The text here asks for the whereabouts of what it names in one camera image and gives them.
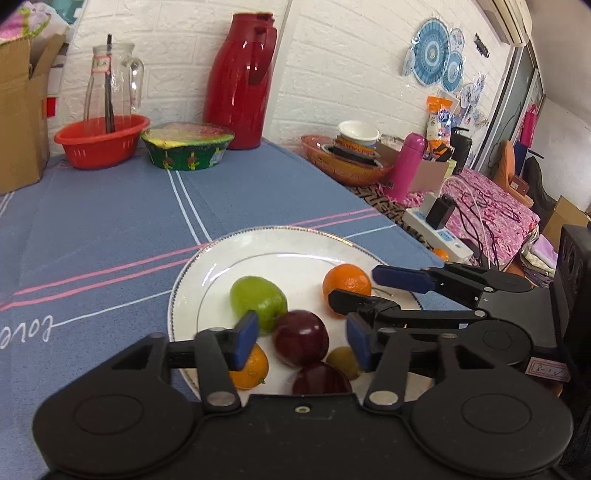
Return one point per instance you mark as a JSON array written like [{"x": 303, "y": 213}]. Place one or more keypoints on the black pump bottle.
[{"x": 461, "y": 150}]

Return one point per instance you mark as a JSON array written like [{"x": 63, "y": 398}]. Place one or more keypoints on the glass pitcher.
[{"x": 124, "y": 87}]

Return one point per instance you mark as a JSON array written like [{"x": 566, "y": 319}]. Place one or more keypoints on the green patterned bowl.
[{"x": 184, "y": 157}]

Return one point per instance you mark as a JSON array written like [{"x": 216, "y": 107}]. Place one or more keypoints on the small yellowish plum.
[{"x": 341, "y": 362}]

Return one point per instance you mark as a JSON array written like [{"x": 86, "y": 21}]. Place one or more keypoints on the white plate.
[{"x": 277, "y": 258}]

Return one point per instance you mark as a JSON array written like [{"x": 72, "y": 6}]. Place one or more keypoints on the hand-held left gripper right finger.
[{"x": 360, "y": 344}]

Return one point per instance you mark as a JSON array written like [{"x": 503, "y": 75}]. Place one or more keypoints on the black wall hook rack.
[{"x": 481, "y": 46}]

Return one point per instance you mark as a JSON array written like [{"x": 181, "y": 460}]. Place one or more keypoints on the medium blue paper fan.
[{"x": 453, "y": 71}]

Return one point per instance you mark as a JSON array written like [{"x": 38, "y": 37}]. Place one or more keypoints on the small cardboard box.
[{"x": 434, "y": 173}]

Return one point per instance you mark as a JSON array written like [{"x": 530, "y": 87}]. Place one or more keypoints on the red thermos jug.
[{"x": 235, "y": 101}]

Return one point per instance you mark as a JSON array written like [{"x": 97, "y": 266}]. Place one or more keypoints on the stacked patterned bowls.
[{"x": 353, "y": 151}]

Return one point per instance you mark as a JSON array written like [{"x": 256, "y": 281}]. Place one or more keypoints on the pink floral cloth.
[{"x": 508, "y": 217}]

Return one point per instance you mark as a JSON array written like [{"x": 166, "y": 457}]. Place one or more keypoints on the blue striped tablecloth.
[{"x": 115, "y": 221}]

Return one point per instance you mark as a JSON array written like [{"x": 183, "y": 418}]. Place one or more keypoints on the white power strip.
[{"x": 455, "y": 247}]

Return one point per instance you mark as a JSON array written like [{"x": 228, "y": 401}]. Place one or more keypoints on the large green jujube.
[{"x": 256, "y": 300}]

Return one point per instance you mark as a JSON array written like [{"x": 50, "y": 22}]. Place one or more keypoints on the black charger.
[{"x": 441, "y": 211}]

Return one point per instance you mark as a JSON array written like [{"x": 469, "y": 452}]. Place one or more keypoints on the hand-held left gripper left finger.
[{"x": 247, "y": 339}]

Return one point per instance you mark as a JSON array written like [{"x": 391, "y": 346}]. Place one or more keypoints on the large blue paper fan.
[{"x": 431, "y": 51}]

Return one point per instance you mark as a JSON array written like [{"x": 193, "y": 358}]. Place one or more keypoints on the pink bottle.
[{"x": 406, "y": 166}]

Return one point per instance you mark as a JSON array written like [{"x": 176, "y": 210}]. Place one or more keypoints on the orange chair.
[{"x": 508, "y": 166}]

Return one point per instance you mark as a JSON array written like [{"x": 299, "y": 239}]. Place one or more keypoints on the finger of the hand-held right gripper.
[
  {"x": 360, "y": 302},
  {"x": 399, "y": 278}
]

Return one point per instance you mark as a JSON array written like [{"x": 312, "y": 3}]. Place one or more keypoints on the dark red plum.
[
  {"x": 321, "y": 381},
  {"x": 300, "y": 339}
]

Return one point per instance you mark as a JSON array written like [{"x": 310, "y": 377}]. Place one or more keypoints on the red plastic basin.
[{"x": 101, "y": 150}]

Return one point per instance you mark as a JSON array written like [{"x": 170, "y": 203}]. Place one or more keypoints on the black stick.
[{"x": 110, "y": 83}]

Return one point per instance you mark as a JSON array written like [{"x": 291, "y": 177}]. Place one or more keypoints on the orange glass bowl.
[{"x": 341, "y": 171}]

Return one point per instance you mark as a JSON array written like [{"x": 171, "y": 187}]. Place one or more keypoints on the orange snack packet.
[{"x": 438, "y": 120}]

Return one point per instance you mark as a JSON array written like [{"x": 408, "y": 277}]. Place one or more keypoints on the large cardboard box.
[{"x": 18, "y": 138}]

